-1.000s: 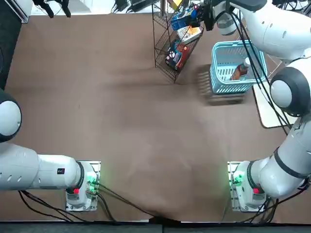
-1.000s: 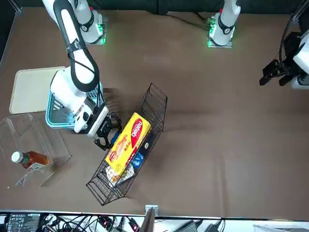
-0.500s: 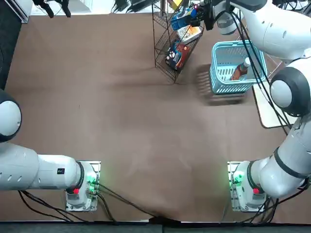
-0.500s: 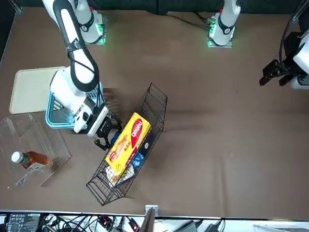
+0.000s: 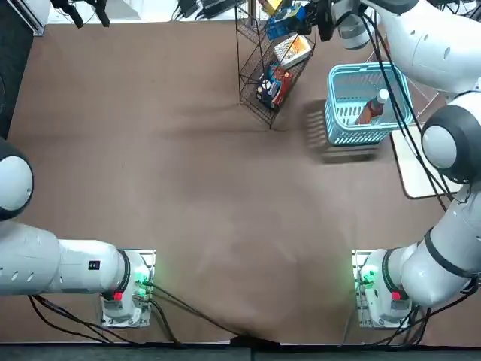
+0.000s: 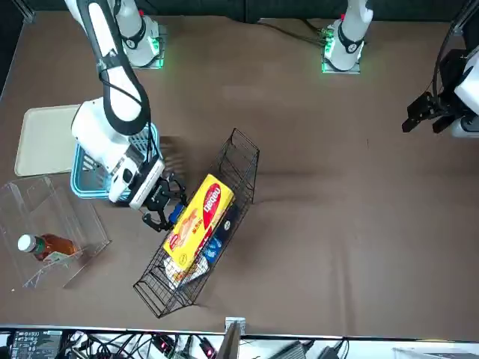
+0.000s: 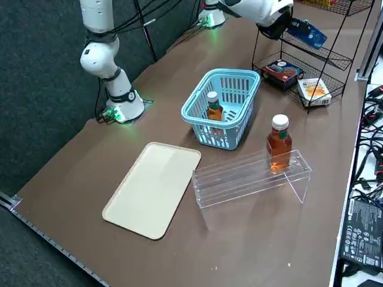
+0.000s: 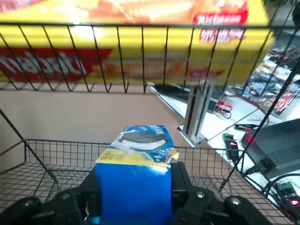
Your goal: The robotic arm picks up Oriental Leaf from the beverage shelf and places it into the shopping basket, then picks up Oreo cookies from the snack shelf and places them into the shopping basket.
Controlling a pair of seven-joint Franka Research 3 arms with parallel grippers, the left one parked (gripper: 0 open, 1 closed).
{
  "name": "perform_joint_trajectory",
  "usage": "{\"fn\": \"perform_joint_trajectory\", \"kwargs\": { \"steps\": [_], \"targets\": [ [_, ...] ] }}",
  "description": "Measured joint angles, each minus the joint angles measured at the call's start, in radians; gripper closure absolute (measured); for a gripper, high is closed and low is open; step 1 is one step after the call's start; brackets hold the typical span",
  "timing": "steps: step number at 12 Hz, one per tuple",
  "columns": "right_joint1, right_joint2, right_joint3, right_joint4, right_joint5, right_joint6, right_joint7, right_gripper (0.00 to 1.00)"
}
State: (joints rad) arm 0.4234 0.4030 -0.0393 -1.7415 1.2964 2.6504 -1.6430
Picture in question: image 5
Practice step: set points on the blue Oreo cookie pack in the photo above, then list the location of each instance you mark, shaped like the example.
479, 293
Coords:
282, 24

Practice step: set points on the light blue plastic basket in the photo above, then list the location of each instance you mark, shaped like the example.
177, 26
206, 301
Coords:
338, 131

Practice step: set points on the yellow Nabati wafer box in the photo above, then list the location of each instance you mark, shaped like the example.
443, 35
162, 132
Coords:
272, 4

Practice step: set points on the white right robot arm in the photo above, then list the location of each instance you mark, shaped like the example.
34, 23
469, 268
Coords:
432, 49

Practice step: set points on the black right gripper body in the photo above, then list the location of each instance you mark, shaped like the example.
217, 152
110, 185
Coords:
325, 19

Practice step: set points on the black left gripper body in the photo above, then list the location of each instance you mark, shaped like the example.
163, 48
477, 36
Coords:
79, 3

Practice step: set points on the aluminium frame rail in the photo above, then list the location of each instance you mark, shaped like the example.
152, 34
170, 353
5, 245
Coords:
35, 26

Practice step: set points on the dark Chocofello cookie box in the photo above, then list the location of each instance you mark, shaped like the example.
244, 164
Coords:
276, 86

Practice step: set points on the grey power adapter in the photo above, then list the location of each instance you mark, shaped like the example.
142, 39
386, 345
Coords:
219, 7

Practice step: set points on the small black power adapter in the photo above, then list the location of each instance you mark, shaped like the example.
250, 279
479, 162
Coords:
188, 7

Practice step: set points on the cream plastic tray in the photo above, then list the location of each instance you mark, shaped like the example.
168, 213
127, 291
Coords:
413, 169

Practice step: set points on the clear acrylic beverage shelf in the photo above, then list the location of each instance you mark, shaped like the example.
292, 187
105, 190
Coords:
428, 101

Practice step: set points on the amber tea bottle white cap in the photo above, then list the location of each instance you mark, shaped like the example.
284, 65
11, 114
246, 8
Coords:
370, 111

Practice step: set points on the aluminium camera post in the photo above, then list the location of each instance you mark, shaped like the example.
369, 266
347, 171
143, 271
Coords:
252, 9

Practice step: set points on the white orange biscuit box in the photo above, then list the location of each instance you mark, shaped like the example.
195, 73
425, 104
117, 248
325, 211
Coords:
293, 50

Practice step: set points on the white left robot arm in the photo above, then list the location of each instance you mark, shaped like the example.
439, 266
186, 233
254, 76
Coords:
75, 267

